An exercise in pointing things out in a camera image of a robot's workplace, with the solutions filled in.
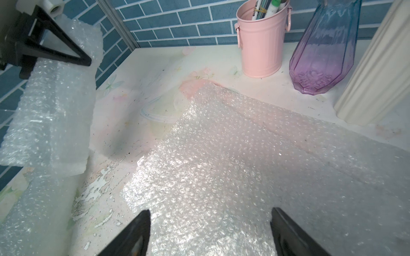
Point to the pink pen cup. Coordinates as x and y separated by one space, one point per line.
261 41

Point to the bubble vase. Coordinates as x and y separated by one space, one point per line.
50 129
40 222

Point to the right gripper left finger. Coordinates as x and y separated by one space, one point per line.
133 240

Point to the pens in cup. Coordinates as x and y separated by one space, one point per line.
267 8

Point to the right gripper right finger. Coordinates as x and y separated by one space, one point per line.
290 239

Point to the cream ribbed cylinder vase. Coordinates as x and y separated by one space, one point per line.
382 78

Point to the purple vase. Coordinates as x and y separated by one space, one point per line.
325 53

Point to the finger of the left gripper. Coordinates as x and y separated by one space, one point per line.
30 37

